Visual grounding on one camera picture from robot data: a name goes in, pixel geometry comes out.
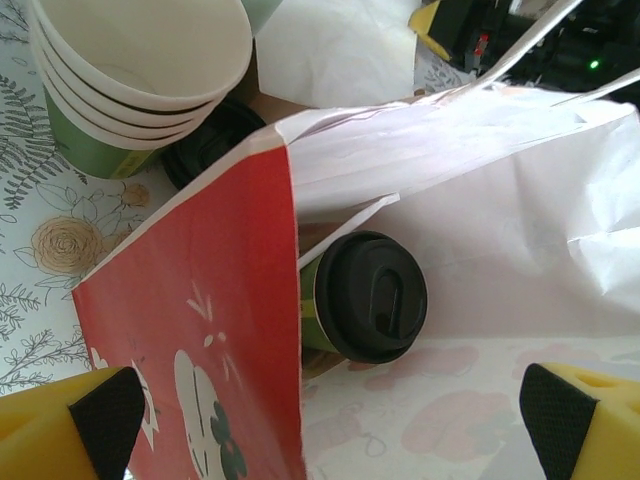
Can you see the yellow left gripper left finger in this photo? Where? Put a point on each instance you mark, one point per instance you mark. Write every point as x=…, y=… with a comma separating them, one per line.
x=40, y=430

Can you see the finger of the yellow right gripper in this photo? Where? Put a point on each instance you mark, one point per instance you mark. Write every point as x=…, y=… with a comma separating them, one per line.
x=424, y=11
x=439, y=47

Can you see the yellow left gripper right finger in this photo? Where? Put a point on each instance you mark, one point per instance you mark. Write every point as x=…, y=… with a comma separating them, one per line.
x=575, y=420

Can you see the red and white paper gift bag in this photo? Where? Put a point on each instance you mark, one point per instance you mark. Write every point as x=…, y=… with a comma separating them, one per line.
x=200, y=300

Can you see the black plastic cup lid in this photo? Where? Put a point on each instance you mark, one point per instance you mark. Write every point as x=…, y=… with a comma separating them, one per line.
x=210, y=150
x=372, y=300

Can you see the mint green holder cup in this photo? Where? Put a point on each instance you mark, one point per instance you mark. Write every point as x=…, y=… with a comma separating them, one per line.
x=260, y=12

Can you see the floral tablecloth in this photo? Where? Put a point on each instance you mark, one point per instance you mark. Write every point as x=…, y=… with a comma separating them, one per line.
x=50, y=225

